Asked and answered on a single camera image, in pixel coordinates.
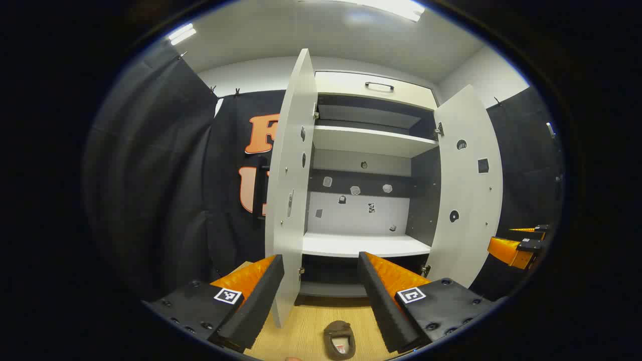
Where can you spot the small ceiling light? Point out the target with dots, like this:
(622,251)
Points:
(181,34)

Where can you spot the white shoe cabinet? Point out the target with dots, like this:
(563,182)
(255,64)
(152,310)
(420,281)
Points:
(361,245)

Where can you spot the long ceiling light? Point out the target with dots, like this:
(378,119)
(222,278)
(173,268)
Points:
(396,7)

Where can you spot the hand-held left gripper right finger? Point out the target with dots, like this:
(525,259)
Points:
(381,306)

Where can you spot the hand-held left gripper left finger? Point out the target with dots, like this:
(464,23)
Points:
(256,306)

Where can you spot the brown fuzzy shoe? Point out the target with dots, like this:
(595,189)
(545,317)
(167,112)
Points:
(339,333)

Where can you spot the shoe cabinet door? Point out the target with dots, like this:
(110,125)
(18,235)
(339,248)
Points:
(466,190)
(291,150)

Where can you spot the white cabinet drawer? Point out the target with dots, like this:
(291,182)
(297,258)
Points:
(346,85)

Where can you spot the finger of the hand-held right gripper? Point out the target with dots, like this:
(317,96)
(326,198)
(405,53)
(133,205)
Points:
(506,250)
(540,230)

